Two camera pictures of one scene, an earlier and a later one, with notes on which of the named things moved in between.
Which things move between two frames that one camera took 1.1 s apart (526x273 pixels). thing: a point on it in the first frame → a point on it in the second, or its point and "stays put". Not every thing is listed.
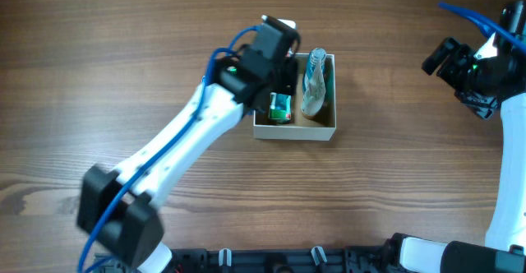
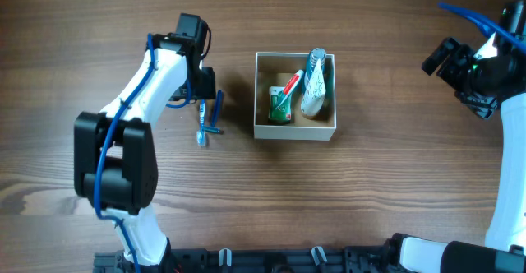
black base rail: x=381 y=259 stays put
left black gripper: x=288 y=80 → x=207 y=83
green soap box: x=279 y=108 stays put
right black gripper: x=448 y=65 stays put
